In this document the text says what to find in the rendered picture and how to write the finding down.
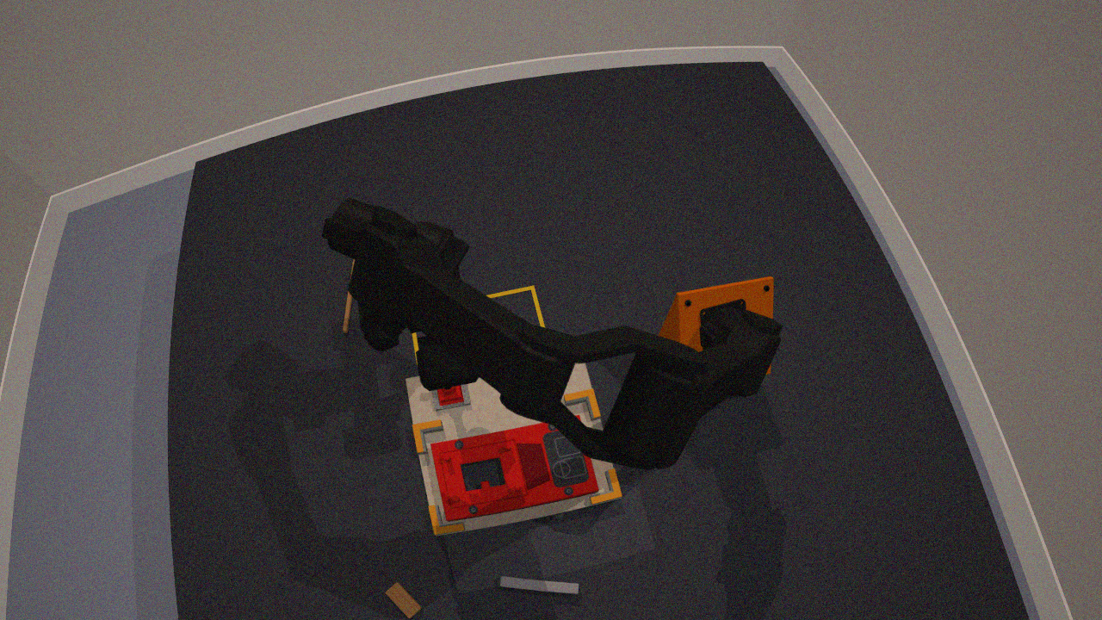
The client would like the yellow rectangular outline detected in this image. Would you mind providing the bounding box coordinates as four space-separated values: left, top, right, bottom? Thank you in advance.
412 286 545 365

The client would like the brown thin rod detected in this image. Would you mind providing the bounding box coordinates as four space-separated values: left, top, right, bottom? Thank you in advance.
343 291 353 333

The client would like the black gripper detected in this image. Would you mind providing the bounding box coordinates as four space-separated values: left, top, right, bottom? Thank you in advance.
415 336 479 391

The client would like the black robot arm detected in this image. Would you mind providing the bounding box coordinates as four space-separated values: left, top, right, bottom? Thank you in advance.
321 198 784 470

